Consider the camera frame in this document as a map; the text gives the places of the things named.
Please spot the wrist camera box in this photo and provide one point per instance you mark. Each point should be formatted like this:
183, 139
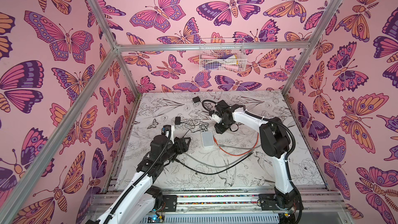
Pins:
168, 131
216, 118

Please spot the aluminium frame post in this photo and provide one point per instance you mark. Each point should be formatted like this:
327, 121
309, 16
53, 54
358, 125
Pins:
112, 43

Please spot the white network switch box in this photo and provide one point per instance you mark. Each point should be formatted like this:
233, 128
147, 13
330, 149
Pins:
207, 139

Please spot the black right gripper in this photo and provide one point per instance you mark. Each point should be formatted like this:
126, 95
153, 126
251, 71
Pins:
221, 110

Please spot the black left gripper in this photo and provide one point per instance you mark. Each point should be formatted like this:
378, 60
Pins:
183, 148

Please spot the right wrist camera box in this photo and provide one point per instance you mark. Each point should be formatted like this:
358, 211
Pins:
216, 118

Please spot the black power adapter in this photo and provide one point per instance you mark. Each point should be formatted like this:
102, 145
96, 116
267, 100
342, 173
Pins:
203, 109
192, 125

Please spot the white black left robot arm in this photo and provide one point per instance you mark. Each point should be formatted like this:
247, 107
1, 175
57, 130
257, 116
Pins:
140, 196

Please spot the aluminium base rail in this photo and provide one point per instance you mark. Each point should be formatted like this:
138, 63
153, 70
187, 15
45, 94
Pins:
248, 206

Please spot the white wire basket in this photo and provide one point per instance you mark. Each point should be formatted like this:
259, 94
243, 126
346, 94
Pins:
222, 57

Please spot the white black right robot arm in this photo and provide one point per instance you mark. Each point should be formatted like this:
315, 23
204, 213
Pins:
278, 142

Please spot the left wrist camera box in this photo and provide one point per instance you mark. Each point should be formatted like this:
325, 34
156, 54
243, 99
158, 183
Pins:
168, 131

